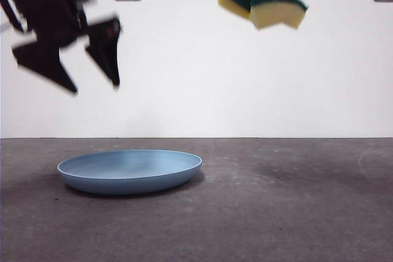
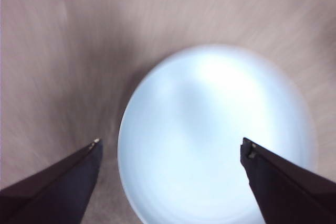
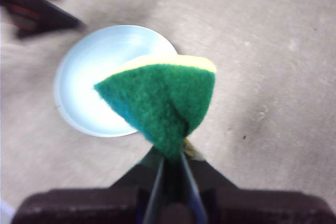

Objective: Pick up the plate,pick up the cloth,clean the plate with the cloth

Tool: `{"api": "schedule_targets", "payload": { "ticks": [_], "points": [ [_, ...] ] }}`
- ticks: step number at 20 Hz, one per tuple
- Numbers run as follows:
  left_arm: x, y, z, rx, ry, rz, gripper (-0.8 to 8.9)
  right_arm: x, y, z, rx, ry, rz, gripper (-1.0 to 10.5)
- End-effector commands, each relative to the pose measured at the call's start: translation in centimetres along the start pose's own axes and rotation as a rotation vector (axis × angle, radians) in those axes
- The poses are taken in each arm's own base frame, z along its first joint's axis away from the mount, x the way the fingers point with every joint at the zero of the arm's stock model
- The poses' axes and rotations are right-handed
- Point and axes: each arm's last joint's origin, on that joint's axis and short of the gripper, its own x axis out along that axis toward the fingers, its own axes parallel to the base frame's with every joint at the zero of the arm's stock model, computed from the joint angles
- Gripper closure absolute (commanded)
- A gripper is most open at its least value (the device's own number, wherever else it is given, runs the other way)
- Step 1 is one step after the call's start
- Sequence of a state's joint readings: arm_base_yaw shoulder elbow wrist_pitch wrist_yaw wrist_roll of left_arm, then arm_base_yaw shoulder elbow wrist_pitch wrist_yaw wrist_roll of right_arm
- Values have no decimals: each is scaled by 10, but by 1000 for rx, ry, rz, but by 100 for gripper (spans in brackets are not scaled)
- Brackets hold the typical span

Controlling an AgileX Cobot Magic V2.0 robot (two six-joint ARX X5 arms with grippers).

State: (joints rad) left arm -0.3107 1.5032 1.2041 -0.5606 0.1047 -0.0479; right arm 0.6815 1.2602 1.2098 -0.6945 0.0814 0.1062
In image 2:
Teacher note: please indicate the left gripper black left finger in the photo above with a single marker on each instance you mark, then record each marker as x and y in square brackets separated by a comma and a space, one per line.
[57, 197]

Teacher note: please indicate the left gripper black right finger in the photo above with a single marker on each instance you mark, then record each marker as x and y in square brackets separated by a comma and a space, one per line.
[294, 195]

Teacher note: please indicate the light blue round plate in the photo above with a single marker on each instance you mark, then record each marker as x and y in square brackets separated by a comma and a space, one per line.
[210, 134]

